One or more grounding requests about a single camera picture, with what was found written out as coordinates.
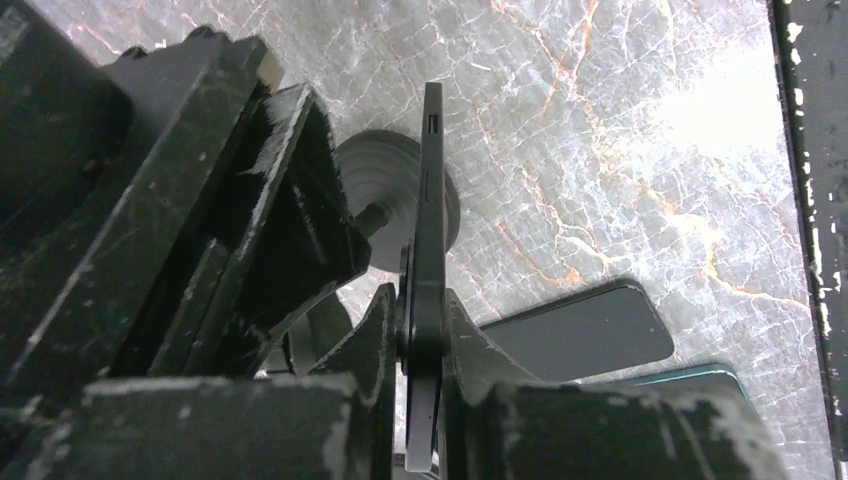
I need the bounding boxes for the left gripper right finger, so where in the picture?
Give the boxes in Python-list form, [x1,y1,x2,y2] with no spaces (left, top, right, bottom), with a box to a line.
[440,289,534,479]

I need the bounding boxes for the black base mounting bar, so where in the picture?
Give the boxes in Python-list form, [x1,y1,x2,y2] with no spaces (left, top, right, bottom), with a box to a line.
[772,1,847,462]

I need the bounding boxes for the black smartphone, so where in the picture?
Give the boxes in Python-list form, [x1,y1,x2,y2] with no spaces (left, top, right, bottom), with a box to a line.
[613,362,748,398]
[482,279,675,382]
[404,82,448,473]

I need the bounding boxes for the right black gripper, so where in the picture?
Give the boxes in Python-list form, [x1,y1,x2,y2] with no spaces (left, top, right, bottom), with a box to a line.
[1,1,285,410]

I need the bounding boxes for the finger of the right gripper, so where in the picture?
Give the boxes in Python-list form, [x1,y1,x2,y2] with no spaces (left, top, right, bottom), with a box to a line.
[148,83,370,376]

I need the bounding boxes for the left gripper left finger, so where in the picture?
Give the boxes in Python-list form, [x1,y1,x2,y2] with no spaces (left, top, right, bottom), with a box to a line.
[309,283,396,479]

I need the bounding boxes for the black round-base phone stand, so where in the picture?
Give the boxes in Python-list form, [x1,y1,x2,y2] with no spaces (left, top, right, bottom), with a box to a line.
[283,130,420,375]

